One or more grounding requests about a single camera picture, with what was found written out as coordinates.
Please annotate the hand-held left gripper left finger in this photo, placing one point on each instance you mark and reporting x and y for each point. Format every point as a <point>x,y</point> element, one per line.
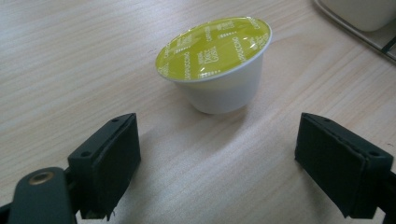
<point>109,161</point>

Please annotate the white box lid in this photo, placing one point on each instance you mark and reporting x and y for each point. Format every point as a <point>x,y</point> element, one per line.
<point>378,40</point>

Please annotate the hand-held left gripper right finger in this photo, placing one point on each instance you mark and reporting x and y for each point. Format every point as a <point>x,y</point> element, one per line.
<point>339,161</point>

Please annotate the yellow-lidded white coffee capsule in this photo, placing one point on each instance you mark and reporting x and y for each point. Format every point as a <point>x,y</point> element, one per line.
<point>218,65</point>

